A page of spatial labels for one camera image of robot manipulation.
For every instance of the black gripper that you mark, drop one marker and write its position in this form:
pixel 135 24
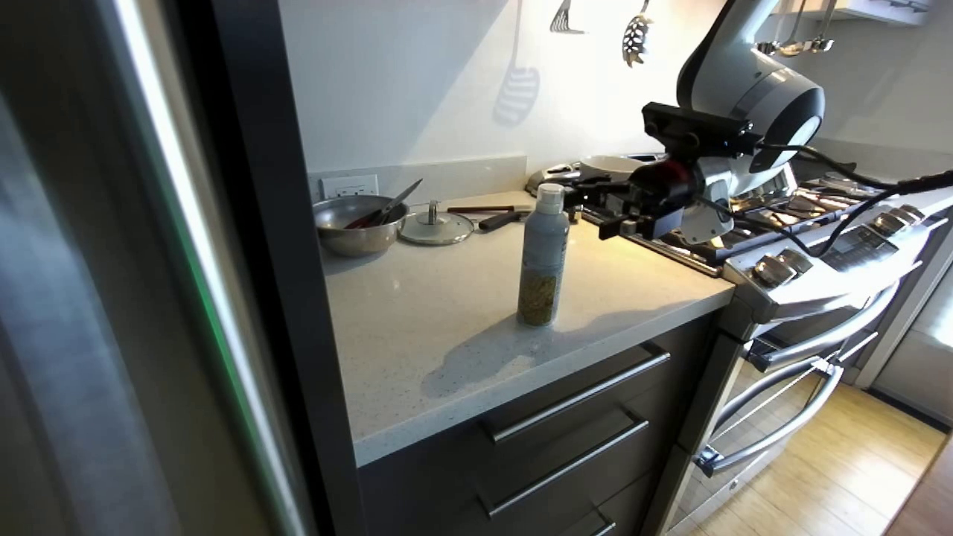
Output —
pixel 650 201

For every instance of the clear spray bottle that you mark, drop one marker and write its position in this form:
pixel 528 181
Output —
pixel 546 237

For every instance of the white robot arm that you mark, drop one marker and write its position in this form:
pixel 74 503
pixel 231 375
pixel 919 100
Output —
pixel 728 74

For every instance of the hanging slotted spoon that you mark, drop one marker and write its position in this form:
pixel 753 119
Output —
pixel 634 37

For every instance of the stainless steel stove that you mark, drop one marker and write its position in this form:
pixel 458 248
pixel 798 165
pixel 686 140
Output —
pixel 813 262

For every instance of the grey drawer cabinet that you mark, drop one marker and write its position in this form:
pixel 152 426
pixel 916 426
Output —
pixel 569 458

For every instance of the metal bowl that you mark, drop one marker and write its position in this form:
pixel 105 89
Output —
pixel 357 223

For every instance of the stainless steel refrigerator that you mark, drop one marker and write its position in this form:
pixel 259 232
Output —
pixel 164 338

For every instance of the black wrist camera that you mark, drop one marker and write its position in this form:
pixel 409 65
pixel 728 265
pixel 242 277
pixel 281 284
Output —
pixel 698 134

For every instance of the wall power outlet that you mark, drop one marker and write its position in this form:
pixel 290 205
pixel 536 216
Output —
pixel 347 186

